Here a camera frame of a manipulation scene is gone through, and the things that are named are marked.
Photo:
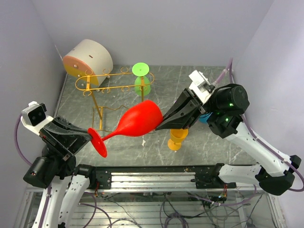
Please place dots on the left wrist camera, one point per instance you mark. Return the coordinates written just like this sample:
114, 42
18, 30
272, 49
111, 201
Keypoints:
34, 116

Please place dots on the blue plastic wine glass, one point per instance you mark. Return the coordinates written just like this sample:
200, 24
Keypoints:
203, 118

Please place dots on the white cylindrical container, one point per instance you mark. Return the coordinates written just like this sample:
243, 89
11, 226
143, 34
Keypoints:
89, 58

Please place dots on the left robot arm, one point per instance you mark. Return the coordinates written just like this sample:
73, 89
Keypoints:
56, 172

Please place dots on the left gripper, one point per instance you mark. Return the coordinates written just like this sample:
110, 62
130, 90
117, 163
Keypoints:
64, 144

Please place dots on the green plastic wine glass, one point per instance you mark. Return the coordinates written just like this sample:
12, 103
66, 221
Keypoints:
142, 85

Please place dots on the aluminium mounting rail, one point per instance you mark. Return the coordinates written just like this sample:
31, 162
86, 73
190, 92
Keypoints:
107, 181

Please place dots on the red plastic wine glass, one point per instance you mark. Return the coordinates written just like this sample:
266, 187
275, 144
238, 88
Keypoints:
137, 121

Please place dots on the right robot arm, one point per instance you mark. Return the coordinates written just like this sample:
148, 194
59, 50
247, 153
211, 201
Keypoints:
274, 171

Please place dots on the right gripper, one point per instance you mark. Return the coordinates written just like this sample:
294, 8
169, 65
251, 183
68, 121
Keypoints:
187, 116

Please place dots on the gold wire wine glass rack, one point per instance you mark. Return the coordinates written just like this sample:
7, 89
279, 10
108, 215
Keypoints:
106, 95

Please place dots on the yellow plastic wine glass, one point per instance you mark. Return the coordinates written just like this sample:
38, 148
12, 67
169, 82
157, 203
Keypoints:
177, 136

